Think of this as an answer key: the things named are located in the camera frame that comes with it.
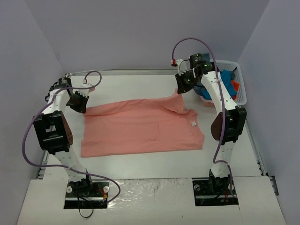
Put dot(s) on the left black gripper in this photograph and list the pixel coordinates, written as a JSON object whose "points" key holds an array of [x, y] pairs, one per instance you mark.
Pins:
{"points": [[78, 99]]}

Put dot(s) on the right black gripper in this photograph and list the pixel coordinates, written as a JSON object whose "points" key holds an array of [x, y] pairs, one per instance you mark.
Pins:
{"points": [[185, 79]]}

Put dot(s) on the pink t shirt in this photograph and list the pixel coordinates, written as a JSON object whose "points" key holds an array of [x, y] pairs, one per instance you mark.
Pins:
{"points": [[140, 126]]}

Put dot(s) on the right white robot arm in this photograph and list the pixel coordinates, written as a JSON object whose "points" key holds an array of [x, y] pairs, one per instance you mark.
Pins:
{"points": [[230, 119]]}

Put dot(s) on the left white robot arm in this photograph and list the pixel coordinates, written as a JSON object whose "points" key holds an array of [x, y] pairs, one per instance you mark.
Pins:
{"points": [[55, 135]]}

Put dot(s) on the blue t shirt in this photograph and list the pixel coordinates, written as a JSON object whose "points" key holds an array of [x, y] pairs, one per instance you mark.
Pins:
{"points": [[226, 77]]}

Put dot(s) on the orange t shirt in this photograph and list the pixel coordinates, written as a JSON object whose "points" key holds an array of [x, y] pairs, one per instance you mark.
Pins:
{"points": [[236, 87]]}

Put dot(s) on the white plastic basket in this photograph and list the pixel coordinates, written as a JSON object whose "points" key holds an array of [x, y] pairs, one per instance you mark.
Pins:
{"points": [[230, 66]]}

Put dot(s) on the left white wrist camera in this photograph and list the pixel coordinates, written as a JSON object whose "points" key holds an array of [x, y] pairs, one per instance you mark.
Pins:
{"points": [[85, 89]]}

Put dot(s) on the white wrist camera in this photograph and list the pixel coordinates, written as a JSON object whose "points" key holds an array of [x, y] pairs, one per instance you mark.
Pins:
{"points": [[85, 89], [181, 65]]}

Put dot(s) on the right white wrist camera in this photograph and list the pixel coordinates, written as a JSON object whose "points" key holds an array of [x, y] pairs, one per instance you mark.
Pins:
{"points": [[181, 65]]}

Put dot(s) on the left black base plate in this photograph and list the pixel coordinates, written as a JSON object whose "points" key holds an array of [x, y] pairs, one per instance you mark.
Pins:
{"points": [[96, 198]]}

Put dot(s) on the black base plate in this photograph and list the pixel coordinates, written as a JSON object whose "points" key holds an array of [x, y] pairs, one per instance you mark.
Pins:
{"points": [[205, 196], [96, 198]]}

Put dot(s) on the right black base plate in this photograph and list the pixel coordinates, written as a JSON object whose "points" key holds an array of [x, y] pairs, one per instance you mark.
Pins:
{"points": [[205, 196]]}

